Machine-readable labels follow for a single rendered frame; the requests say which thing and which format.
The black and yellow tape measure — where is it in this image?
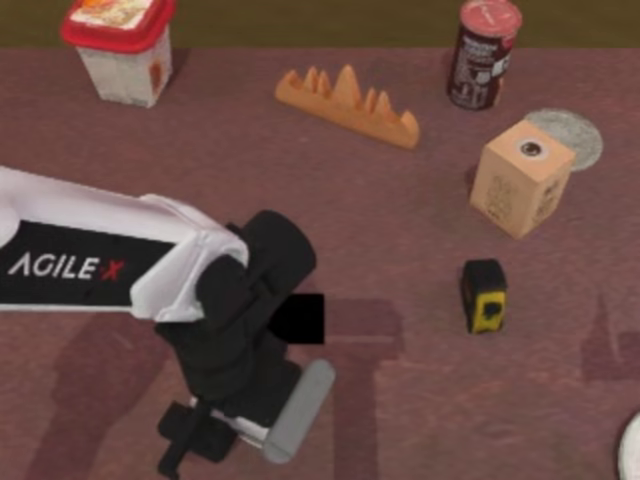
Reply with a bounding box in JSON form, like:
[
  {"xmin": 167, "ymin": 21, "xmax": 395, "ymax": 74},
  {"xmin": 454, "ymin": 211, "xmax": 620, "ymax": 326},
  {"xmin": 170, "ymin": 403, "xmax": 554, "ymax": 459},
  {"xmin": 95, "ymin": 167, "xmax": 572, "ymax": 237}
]
[{"xmin": 460, "ymin": 258, "xmax": 508, "ymax": 335}]

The orange mountain-shaped wooden block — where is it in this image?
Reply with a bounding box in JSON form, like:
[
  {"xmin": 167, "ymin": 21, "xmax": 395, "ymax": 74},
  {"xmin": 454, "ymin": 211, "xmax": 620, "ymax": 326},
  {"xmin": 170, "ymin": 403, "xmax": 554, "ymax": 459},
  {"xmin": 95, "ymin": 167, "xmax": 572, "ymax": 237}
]
[{"xmin": 274, "ymin": 64, "xmax": 421, "ymax": 151}]

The white tub with red lid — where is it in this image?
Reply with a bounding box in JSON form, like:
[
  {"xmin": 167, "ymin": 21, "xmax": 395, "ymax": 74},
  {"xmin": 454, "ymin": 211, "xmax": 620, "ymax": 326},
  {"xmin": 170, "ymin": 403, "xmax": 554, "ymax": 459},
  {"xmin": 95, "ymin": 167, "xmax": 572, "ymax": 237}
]
[{"xmin": 59, "ymin": 0, "xmax": 178, "ymax": 108}]

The tan wooden box with hole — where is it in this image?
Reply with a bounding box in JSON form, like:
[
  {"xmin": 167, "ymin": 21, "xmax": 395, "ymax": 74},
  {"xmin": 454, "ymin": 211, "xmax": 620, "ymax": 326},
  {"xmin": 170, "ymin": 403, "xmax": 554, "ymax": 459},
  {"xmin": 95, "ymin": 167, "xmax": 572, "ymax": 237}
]
[{"xmin": 468, "ymin": 118, "xmax": 577, "ymax": 240}]

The white round plate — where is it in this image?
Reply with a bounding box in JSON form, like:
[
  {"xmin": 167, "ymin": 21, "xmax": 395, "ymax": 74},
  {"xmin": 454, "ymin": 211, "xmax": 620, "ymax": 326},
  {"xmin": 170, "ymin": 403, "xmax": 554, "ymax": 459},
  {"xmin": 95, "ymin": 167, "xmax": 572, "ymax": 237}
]
[{"xmin": 616, "ymin": 411, "xmax": 640, "ymax": 480}]

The dark red cylindrical can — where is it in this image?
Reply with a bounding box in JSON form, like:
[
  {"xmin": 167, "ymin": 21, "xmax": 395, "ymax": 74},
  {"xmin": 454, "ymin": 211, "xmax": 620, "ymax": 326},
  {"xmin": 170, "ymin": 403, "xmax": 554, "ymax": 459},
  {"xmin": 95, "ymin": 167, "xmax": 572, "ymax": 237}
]
[{"xmin": 445, "ymin": 0, "xmax": 524, "ymax": 111}]

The grey round coaster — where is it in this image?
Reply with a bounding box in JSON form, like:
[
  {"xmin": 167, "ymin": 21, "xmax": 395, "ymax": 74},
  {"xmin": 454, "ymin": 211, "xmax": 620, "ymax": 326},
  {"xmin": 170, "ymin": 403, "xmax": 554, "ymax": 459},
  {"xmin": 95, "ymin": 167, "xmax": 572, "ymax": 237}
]
[{"xmin": 524, "ymin": 109, "xmax": 604, "ymax": 173}]

